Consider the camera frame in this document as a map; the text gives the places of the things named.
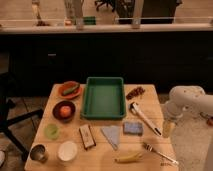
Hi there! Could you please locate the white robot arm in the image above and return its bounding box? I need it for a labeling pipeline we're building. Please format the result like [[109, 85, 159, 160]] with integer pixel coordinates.
[[162, 86, 213, 171]]

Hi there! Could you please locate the green plastic tray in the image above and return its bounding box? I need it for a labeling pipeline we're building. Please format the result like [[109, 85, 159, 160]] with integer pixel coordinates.
[[81, 77, 126, 120]]

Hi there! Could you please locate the silver fork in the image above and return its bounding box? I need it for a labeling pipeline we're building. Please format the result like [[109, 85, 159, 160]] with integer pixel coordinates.
[[142, 142, 179, 165]]

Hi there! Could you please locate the blue sponge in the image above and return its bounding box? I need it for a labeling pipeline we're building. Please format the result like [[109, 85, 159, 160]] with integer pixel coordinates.
[[123, 122, 143, 136]]

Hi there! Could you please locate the yellow banana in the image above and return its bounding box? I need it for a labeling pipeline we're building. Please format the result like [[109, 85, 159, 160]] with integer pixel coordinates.
[[115, 152, 142, 163]]

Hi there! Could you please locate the brown grapes bunch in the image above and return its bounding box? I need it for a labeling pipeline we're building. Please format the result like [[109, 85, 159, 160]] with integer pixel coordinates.
[[126, 86, 145, 100]]

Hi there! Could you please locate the grey triangular cloth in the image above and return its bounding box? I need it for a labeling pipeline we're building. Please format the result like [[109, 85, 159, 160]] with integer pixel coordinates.
[[101, 125, 120, 150]]

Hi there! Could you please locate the wooden table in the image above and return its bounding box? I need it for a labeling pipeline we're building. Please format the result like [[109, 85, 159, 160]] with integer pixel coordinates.
[[24, 84, 179, 171]]

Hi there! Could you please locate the orange plate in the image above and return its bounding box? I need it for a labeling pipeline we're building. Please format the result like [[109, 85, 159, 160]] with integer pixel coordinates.
[[58, 81, 81, 99]]

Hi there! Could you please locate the white bowl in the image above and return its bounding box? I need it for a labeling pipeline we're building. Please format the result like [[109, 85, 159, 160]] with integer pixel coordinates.
[[57, 141, 78, 162]]

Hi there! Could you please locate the orange fruit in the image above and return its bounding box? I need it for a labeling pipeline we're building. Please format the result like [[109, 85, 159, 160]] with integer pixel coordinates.
[[60, 106, 71, 117]]

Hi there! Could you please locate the green pickle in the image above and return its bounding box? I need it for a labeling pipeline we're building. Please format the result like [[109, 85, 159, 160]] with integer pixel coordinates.
[[62, 84, 79, 96]]

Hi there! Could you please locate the dark red bowl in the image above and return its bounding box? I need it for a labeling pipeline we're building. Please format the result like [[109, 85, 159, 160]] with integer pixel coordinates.
[[52, 101, 76, 122]]

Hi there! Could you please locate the small green cup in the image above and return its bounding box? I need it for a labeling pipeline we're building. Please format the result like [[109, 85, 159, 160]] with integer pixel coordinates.
[[44, 124, 59, 140]]

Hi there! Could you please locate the metal cup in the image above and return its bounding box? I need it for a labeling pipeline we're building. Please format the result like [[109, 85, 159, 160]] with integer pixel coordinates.
[[30, 144, 48, 163]]

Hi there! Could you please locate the black office chair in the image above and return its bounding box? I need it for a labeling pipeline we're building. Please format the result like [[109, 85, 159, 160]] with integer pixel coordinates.
[[0, 71, 44, 162]]

